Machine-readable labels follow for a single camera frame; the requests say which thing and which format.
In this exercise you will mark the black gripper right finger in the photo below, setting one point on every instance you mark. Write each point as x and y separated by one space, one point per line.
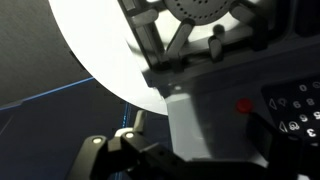
276 146

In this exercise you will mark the black keypad panel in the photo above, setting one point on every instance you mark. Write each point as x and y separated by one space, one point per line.
296 110

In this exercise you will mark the gray toy stove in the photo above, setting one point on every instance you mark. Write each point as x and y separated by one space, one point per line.
213 83

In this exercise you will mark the small orange round button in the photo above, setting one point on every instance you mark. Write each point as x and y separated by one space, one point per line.
244 106

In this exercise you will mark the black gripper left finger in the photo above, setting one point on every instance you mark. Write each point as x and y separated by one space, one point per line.
110 156

